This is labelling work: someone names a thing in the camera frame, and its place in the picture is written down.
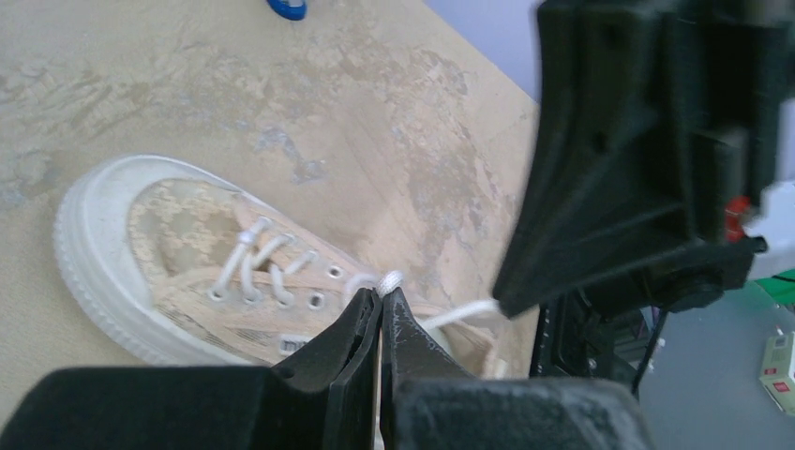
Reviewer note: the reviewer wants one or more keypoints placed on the beige canvas sneaker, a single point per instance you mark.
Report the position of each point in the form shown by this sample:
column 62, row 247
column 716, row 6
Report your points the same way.
column 139, row 240

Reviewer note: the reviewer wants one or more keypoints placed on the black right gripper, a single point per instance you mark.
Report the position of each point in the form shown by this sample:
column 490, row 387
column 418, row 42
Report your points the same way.
column 655, row 152

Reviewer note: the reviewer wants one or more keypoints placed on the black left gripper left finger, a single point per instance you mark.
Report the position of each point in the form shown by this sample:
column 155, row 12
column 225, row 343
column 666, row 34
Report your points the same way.
column 320, row 397

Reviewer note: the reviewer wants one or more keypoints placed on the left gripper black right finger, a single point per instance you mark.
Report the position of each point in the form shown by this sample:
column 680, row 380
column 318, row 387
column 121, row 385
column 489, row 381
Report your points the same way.
column 429, row 401

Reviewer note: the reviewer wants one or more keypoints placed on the white shoelace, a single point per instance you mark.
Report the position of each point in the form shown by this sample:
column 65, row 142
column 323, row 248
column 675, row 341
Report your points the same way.
column 269, row 260

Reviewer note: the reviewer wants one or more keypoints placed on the blue connector plug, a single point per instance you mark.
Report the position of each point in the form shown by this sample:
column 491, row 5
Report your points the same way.
column 292, row 10

